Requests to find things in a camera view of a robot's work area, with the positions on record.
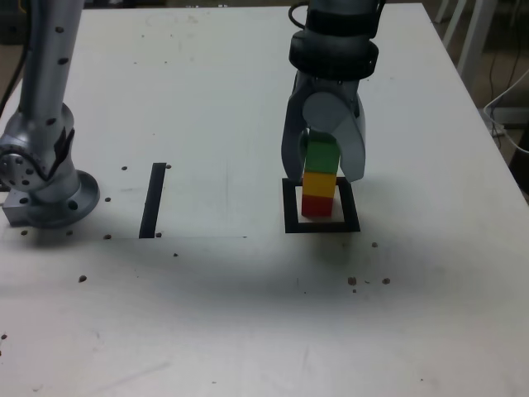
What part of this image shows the black tape square outline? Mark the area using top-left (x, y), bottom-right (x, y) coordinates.
top-left (281, 176), bottom-right (361, 235)

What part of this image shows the yellow cube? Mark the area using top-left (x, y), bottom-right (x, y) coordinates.
top-left (302, 171), bottom-right (336, 199)

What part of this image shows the red cube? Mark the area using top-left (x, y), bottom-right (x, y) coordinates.
top-left (301, 194), bottom-right (334, 218)

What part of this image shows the white cable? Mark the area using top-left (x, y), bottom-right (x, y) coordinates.
top-left (482, 68), bottom-right (529, 155)

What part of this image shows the white furniture leg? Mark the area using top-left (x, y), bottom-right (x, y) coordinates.
top-left (433, 0), bottom-right (452, 24)
top-left (442, 0), bottom-right (467, 47)
top-left (455, 0), bottom-right (489, 84)

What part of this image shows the green cube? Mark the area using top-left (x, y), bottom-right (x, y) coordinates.
top-left (303, 131), bottom-right (341, 175)

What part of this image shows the black tape strip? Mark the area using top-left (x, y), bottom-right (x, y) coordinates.
top-left (138, 162), bottom-right (168, 240)

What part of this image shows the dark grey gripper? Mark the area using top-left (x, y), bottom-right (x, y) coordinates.
top-left (280, 72), bottom-right (368, 184)

